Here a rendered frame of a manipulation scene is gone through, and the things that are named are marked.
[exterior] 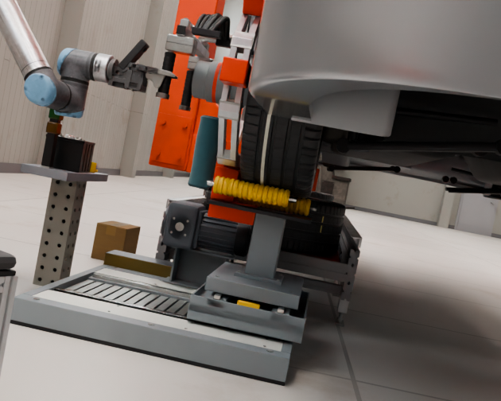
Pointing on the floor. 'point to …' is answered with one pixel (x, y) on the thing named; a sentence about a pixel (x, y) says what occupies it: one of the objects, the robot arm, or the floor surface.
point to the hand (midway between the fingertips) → (172, 74)
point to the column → (60, 231)
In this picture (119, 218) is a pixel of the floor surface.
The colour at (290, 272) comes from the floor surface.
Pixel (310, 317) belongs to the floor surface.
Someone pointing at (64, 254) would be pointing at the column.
